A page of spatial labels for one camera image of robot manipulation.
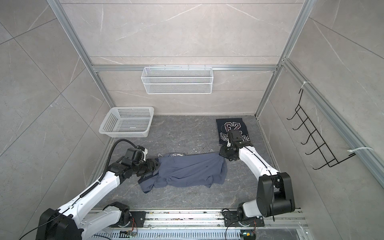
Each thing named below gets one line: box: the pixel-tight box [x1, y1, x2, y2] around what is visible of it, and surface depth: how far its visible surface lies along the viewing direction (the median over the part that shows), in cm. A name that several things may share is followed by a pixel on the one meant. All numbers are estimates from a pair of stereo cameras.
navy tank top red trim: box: [216, 118, 251, 144], surface depth 111 cm
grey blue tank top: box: [138, 152, 228, 194], surface depth 87 cm
